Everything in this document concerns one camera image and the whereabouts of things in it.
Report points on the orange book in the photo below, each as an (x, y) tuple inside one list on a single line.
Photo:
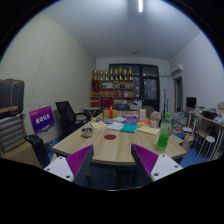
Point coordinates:
[(144, 122)]

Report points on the cluttered side desk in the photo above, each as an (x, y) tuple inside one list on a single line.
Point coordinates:
[(208, 120)]

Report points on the flat round red coaster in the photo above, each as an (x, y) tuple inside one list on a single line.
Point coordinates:
[(110, 137)]

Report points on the pink flowers in white pot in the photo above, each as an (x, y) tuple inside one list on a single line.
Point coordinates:
[(155, 116)]

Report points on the blue and yellow book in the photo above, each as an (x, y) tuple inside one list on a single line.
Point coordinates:
[(108, 121)]

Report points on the small steel cup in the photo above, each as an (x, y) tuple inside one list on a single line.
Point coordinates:
[(87, 132)]

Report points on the ceiling tube light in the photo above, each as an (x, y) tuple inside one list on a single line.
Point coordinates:
[(140, 6)]

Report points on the white air conditioner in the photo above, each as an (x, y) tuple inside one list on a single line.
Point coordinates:
[(177, 69)]

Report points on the wooden shelf unit with trophies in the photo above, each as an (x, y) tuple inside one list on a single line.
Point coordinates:
[(111, 91)]

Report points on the purple sign board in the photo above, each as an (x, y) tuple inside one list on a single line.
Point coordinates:
[(41, 119)]

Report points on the black computer monitor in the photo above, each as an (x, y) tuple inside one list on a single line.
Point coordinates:
[(191, 102)]

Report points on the small standing card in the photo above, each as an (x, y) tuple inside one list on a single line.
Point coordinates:
[(142, 114)]

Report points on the white book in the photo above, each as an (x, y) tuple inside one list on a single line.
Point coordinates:
[(115, 126)]

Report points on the yellow gift box, red ribbon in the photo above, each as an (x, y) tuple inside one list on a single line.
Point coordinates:
[(110, 113)]

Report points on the grey striped case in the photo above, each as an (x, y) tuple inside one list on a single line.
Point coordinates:
[(11, 133)]

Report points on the small white round table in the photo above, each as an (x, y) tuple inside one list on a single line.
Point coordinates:
[(91, 109)]

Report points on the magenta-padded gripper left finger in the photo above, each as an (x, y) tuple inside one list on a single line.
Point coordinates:
[(58, 166)]

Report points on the blue printed book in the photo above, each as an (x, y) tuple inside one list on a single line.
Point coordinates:
[(129, 122)]

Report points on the pink printed box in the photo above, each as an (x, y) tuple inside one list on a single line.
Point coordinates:
[(130, 117)]

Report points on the teal book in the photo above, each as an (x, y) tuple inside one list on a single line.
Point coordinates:
[(129, 128)]

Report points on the black office chair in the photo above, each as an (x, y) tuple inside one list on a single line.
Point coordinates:
[(66, 115)]

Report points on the black mesh chair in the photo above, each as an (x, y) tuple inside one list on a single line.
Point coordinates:
[(36, 148)]

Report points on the green drink bottle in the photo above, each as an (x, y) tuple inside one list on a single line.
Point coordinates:
[(164, 133)]

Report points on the black framed glass door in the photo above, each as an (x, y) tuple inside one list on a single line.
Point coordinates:
[(148, 86)]

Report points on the stacked books pile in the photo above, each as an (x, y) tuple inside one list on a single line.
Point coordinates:
[(179, 122)]

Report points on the black tripod stand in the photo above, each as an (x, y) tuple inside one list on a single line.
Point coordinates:
[(164, 100)]

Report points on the white round stool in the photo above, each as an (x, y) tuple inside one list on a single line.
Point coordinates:
[(208, 140)]

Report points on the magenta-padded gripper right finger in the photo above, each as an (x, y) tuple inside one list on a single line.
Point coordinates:
[(163, 165)]

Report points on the black suitcase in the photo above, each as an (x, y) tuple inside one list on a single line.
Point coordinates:
[(11, 96)]

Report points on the pale yellow book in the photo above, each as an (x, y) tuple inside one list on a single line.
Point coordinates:
[(148, 130), (98, 125)]

